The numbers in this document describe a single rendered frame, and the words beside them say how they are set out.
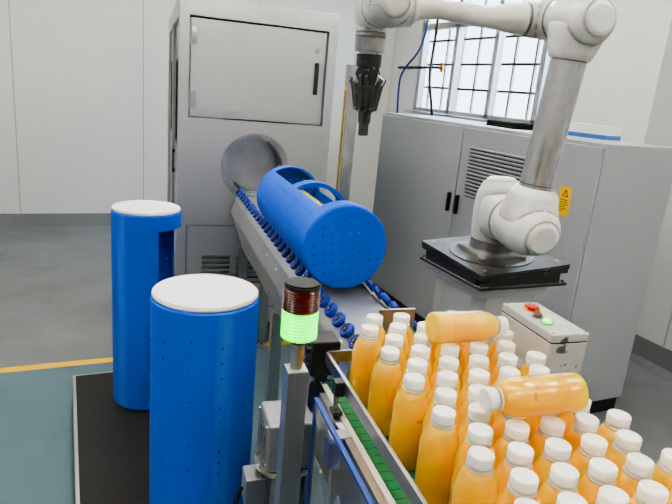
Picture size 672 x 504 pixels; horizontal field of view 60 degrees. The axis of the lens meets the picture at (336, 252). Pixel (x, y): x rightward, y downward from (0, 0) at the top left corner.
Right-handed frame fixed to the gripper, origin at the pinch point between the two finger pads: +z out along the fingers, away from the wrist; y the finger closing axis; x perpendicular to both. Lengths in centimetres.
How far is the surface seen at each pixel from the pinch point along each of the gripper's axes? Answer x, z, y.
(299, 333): 76, 29, -53
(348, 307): 9, 56, -7
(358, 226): -1.1, 32.4, -0.3
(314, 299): 74, 23, -53
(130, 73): -169, -2, 443
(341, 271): 2.7, 47.6, 2.2
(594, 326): -158, 100, -32
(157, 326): 68, 50, 6
